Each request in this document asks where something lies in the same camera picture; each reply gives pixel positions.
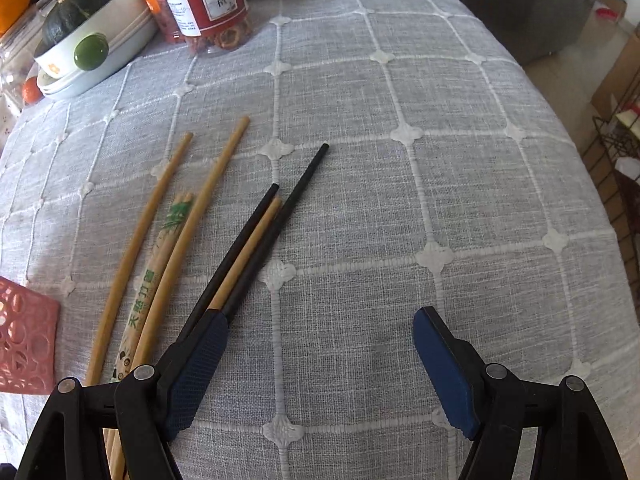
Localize black chopstick short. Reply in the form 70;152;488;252
177;183;279;342

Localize disposable chopsticks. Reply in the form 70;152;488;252
111;193;194;382

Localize orange fruit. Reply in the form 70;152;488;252
0;0;30;35

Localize black chopstick long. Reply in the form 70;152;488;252
222;143;330;325

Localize green lime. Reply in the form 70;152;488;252
74;32;110;72

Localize grey checked tablecloth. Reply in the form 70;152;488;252
1;0;639;479

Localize glass jar with tomatoes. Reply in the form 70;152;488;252
1;6;44;116

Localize red label dried fruit jar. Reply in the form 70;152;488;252
166;0;252;52

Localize black wire rack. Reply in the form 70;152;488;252
582;101;639;313

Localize stacked white plates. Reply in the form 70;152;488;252
37;16;157;101

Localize white ceramic bowl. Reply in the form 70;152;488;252
35;0;152;79

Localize pink perforated basket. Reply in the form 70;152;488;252
0;278;60;396

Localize wooden chopstick tall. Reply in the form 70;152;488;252
108;116;252;480

